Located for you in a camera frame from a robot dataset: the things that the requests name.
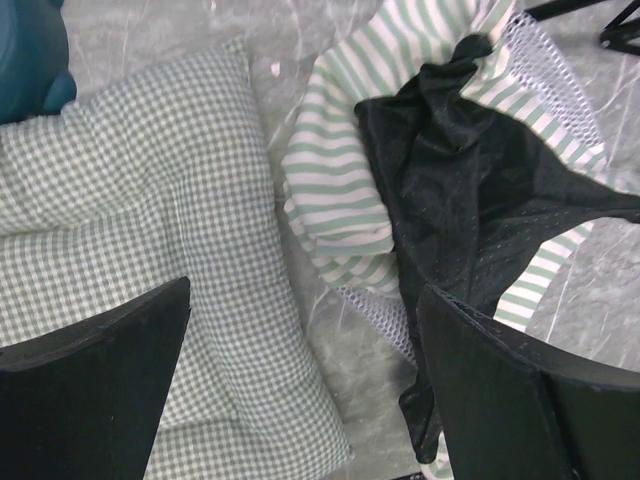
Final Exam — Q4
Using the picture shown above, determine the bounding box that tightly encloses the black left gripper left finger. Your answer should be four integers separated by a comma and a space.
1, 277, 191, 480

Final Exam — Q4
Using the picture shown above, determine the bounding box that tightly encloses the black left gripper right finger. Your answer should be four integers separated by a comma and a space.
418, 287, 639, 479

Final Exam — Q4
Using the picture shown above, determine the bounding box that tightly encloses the green striped pet tent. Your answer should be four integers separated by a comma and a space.
282, 1, 639, 479

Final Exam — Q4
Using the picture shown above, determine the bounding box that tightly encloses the green checkered pet cushion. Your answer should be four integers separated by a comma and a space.
1, 38, 352, 479

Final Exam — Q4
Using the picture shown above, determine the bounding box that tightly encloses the teal double pet bowl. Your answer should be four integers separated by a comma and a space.
1, 0, 77, 124

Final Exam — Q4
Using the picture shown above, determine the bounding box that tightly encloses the black music stand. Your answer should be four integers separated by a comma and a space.
524, 0, 640, 57

